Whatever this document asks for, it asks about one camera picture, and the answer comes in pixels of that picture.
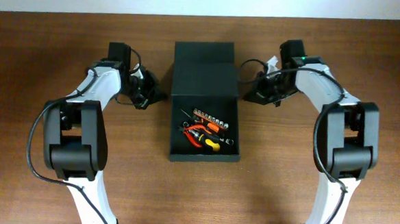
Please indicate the orange black needle-nose pliers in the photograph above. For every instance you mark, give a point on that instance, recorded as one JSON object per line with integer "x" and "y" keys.
{"x": 214, "y": 130}

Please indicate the yellow black stubby screwdriver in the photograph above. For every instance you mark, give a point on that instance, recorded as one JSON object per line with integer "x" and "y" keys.
{"x": 204, "y": 141}

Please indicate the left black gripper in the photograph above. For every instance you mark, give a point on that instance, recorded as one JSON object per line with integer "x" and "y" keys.
{"x": 156, "y": 92}

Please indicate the silver double-ended wrench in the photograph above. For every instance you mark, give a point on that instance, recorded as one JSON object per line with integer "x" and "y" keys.
{"x": 227, "y": 141}

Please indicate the orange socket bit rail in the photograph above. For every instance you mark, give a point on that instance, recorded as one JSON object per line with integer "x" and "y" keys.
{"x": 204, "y": 117}

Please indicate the dark green open box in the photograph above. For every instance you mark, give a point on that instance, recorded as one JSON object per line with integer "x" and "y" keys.
{"x": 204, "y": 77}

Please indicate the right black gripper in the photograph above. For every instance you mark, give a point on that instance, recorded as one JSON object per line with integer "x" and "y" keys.
{"x": 258, "y": 94}

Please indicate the small red-handled cutters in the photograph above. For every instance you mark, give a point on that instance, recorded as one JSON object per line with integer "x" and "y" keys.
{"x": 185, "y": 127}

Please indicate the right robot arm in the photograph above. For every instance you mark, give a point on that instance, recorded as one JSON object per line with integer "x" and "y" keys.
{"x": 345, "y": 137}

